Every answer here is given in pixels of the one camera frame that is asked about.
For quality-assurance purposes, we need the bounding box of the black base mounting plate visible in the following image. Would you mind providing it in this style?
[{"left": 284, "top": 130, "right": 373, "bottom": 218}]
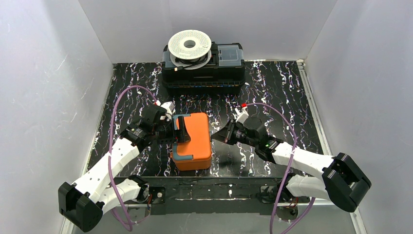
[{"left": 116, "top": 176, "right": 310, "bottom": 216}]

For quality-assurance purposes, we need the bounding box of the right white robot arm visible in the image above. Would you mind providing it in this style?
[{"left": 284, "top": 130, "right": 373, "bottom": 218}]
[{"left": 211, "top": 104, "right": 372, "bottom": 213}]

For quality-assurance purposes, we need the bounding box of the white filament spool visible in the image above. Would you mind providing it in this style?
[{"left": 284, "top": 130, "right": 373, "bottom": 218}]
[{"left": 168, "top": 30, "right": 212, "bottom": 72}]

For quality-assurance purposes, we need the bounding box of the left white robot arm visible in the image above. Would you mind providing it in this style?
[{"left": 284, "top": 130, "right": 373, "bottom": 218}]
[{"left": 58, "top": 101, "right": 190, "bottom": 232}]

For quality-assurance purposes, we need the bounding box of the black plastic toolbox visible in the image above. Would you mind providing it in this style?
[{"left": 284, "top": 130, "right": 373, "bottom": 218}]
[{"left": 161, "top": 42, "right": 245, "bottom": 96}]

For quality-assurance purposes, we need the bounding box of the orange medicine box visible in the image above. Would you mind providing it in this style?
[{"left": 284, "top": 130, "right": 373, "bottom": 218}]
[{"left": 170, "top": 113, "right": 212, "bottom": 171}]

